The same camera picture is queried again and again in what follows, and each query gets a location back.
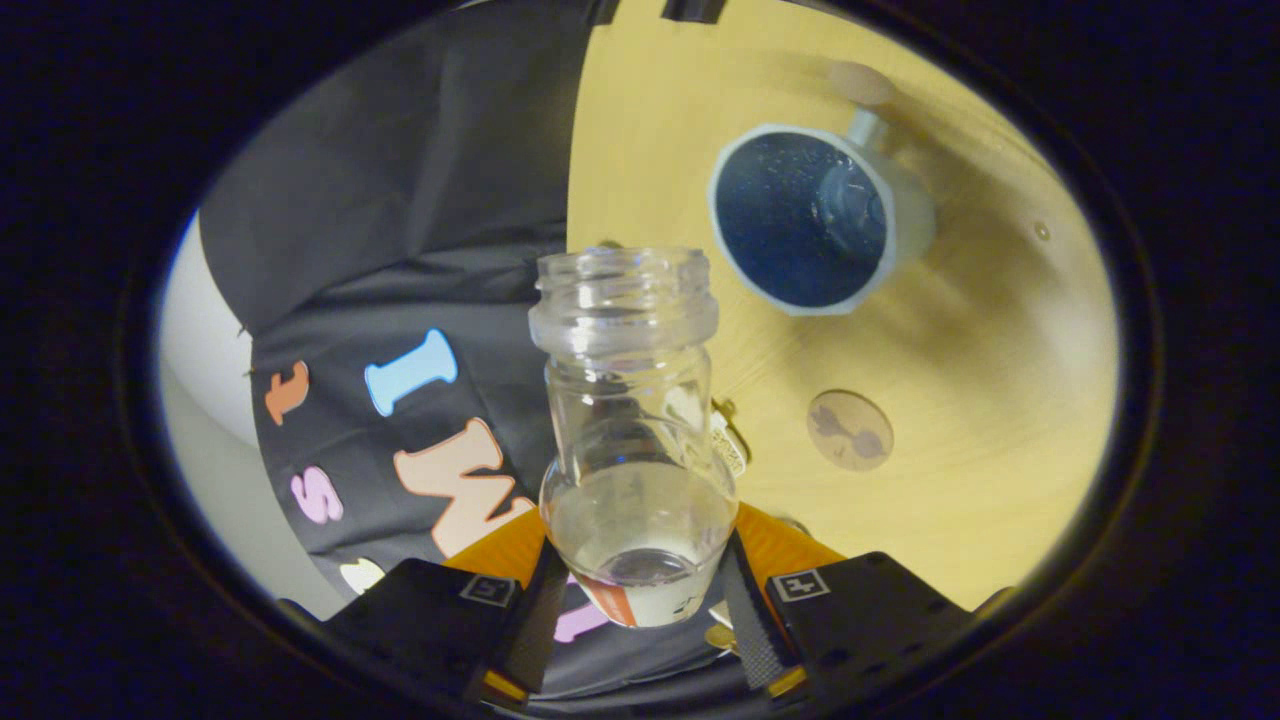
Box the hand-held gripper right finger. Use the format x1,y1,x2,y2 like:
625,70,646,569
720,505,976,701

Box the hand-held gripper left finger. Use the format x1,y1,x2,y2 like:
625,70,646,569
325,508,569,706

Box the round wooden coaster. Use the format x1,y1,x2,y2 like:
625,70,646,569
806,390,895,472

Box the clear glass juice bottle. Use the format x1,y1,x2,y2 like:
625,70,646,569
528,247,739,629

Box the pale cup with wooden handle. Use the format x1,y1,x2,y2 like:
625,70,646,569
707,62,938,318

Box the white divided grain dish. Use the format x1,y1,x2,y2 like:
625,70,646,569
710,400,751,479

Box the wooden table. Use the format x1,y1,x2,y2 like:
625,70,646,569
566,0,1119,611

